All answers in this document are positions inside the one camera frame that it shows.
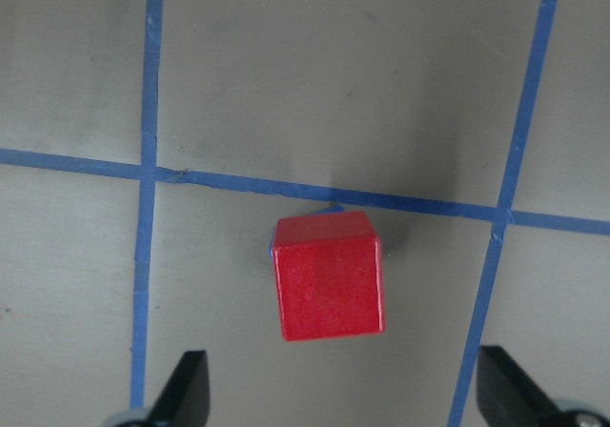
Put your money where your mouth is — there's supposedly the red wooden block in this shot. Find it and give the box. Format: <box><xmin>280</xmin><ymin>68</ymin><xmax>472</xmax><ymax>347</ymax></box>
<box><xmin>272</xmin><ymin>211</ymin><xmax>386</xmax><ymax>341</ymax></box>

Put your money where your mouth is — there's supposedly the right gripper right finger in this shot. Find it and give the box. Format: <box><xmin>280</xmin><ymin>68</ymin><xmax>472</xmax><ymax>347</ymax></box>
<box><xmin>476</xmin><ymin>345</ymin><xmax>564</xmax><ymax>426</ymax></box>

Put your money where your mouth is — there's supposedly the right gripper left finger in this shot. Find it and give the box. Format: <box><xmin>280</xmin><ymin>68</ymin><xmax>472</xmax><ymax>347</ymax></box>
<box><xmin>145</xmin><ymin>350</ymin><xmax>210</xmax><ymax>427</ymax></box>

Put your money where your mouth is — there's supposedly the blue wooden block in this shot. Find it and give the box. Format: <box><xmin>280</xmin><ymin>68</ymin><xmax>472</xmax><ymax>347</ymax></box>
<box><xmin>268</xmin><ymin>204</ymin><xmax>345</xmax><ymax>260</ymax></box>

